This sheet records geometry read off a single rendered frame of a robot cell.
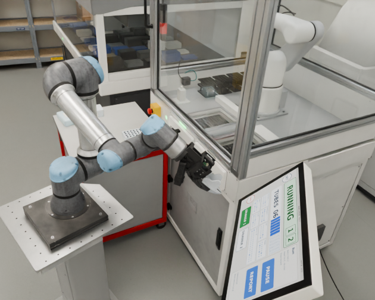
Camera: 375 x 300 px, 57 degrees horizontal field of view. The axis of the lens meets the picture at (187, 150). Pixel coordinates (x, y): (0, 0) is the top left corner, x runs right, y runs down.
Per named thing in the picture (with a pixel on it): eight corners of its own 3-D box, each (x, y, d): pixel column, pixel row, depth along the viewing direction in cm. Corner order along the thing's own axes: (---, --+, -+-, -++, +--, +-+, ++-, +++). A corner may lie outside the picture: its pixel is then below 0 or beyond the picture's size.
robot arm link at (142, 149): (116, 146, 121) (130, 134, 113) (140, 136, 129) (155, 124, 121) (128, 165, 121) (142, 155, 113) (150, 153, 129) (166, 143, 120)
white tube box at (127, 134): (126, 143, 206) (125, 138, 204) (122, 136, 212) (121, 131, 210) (145, 139, 211) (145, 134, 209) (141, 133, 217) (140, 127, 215)
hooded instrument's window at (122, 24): (100, 81, 244) (93, 15, 219) (53, 21, 373) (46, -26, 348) (233, 62, 291) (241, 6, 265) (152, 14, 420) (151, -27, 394)
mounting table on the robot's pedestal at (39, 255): (41, 290, 136) (36, 271, 130) (1, 226, 163) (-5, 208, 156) (135, 234, 163) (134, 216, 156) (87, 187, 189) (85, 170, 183)
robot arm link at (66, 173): (46, 187, 149) (41, 162, 141) (72, 174, 158) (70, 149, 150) (61, 200, 143) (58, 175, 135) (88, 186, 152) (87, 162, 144)
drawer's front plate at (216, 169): (221, 191, 165) (224, 172, 159) (193, 159, 186) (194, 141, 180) (224, 190, 166) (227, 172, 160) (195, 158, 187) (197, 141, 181)
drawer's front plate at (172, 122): (190, 156, 188) (191, 139, 182) (168, 131, 209) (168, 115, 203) (193, 155, 189) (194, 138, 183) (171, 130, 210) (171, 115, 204)
